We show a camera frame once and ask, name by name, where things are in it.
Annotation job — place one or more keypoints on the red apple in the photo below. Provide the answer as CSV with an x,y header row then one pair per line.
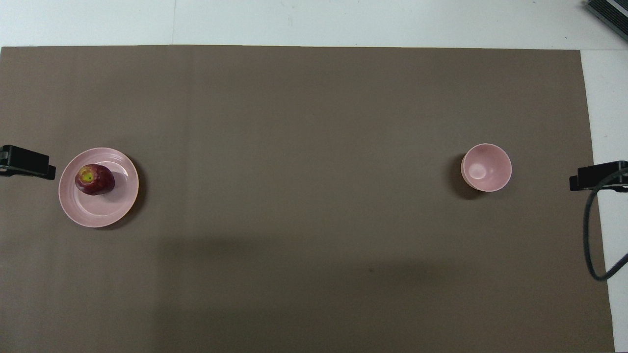
x,y
98,182

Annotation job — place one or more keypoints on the pink plate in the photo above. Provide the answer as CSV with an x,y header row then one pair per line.
x,y
98,211

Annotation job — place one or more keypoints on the pink bowl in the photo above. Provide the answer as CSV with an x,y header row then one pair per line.
x,y
485,166

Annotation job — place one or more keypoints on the grey ribbed device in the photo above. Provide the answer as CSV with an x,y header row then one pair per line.
x,y
613,12

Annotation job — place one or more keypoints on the brown paper table mat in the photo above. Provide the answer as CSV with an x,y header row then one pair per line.
x,y
294,147

